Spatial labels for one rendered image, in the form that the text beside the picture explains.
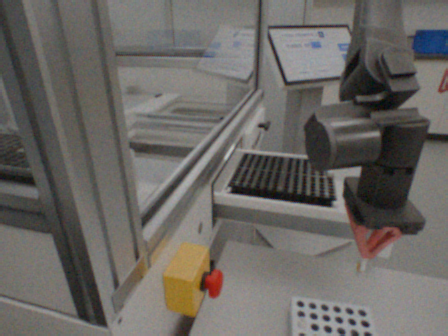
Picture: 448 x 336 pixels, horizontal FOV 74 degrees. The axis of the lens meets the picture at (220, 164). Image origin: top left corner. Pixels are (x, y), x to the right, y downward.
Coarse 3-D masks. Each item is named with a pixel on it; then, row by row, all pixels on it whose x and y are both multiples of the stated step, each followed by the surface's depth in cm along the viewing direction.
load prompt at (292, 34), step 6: (294, 30) 140; (300, 30) 141; (306, 30) 143; (312, 30) 144; (318, 30) 145; (324, 30) 147; (282, 36) 136; (288, 36) 138; (294, 36) 139; (300, 36) 140; (306, 36) 141; (312, 36) 143; (318, 36) 144; (324, 36) 145; (330, 36) 147
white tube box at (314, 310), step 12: (300, 300) 49; (312, 300) 49; (300, 312) 47; (312, 312) 47; (324, 312) 47; (336, 312) 47; (348, 312) 48; (360, 312) 48; (312, 324) 45; (324, 324) 45; (336, 324) 45; (348, 324) 45; (360, 324) 45; (372, 324) 45
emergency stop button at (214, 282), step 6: (216, 270) 42; (210, 276) 42; (216, 276) 41; (222, 276) 43; (210, 282) 41; (216, 282) 41; (222, 282) 43; (210, 288) 41; (216, 288) 41; (210, 294) 41; (216, 294) 41
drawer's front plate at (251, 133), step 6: (264, 108) 109; (258, 114) 101; (252, 120) 95; (258, 120) 97; (252, 126) 90; (246, 132) 85; (252, 132) 88; (258, 132) 101; (246, 138) 86; (252, 138) 90; (246, 144) 87; (252, 144) 90; (258, 144) 104
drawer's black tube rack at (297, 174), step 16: (240, 160) 74; (256, 160) 74; (272, 160) 75; (288, 160) 74; (304, 160) 75; (240, 176) 67; (256, 176) 67; (272, 176) 67; (288, 176) 67; (304, 176) 67; (320, 176) 66; (240, 192) 67; (256, 192) 66; (272, 192) 61; (288, 192) 60; (304, 192) 61; (320, 192) 60
